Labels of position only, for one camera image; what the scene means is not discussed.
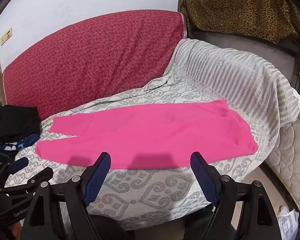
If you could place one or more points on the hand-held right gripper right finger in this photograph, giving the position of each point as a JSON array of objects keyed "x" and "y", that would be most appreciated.
[{"x": 203, "y": 177}]

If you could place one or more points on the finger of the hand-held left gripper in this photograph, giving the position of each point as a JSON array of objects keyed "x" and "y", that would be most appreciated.
[
  {"x": 17, "y": 164},
  {"x": 40, "y": 176}
]

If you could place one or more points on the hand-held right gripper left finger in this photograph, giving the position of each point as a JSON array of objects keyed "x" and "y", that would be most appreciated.
[{"x": 98, "y": 177}]

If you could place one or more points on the pink pants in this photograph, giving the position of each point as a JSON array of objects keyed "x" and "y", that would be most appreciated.
[{"x": 145, "y": 135}]

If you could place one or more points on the blue white printed cloth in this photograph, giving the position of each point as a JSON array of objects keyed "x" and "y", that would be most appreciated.
[{"x": 20, "y": 143}]

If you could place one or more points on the black folded cloth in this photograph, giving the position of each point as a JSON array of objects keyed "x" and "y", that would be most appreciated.
[{"x": 17, "y": 122}]

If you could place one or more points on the person's dark trouser legs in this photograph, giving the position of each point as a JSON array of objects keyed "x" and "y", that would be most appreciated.
[{"x": 145, "y": 230}]

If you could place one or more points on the white quilted mattress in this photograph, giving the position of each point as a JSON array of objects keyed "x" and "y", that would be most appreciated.
[{"x": 292, "y": 145}]

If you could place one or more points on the white crumpled plastic bag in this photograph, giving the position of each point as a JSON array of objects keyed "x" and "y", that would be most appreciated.
[{"x": 288, "y": 221}]

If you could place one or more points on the white grey patterned blanket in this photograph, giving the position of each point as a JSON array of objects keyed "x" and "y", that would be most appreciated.
[{"x": 215, "y": 80}]

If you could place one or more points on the red patterned mattress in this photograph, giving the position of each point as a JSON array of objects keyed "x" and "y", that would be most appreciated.
[{"x": 95, "y": 60}]

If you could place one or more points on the leopard print cloth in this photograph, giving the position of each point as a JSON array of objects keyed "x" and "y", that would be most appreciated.
[{"x": 240, "y": 7}]

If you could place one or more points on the beige wall socket plate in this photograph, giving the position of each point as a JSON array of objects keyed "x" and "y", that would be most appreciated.
[{"x": 6, "y": 36}]

